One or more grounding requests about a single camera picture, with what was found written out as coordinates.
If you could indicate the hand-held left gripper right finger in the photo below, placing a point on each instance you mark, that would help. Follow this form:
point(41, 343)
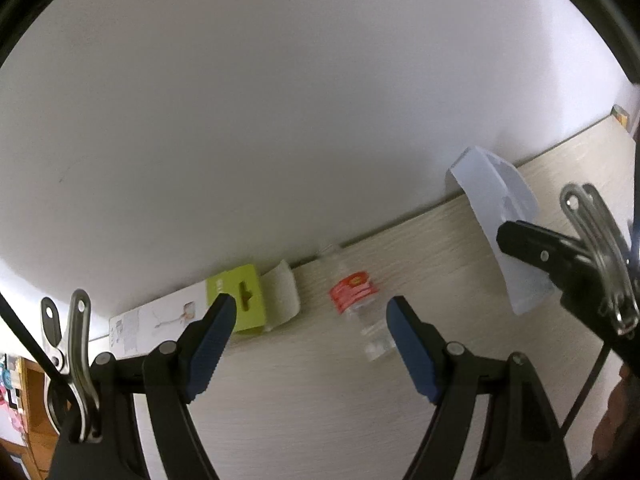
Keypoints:
point(412, 355)

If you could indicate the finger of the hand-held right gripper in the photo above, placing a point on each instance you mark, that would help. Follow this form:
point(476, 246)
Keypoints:
point(535, 250)

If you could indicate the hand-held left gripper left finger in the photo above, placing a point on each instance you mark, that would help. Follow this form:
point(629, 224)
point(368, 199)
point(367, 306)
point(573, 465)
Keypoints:
point(212, 350)

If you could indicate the white packet with blue print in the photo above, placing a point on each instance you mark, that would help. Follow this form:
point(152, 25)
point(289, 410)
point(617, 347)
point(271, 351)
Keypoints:
point(492, 185)

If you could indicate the clear bottle with red label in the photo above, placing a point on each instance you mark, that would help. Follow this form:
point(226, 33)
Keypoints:
point(355, 292)

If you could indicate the person's right hand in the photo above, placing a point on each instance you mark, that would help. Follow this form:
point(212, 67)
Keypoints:
point(617, 410)

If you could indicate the metal spring clamp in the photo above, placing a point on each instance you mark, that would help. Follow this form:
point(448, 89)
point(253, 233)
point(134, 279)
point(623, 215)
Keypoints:
point(75, 350)
point(600, 245)

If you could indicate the white and green box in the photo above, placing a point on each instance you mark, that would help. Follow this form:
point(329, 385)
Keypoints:
point(250, 280)

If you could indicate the small yellow packet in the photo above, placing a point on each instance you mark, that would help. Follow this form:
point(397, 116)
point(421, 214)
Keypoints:
point(621, 116)

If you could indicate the wooden corner desk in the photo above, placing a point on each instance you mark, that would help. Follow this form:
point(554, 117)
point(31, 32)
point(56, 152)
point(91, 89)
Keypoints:
point(35, 420)

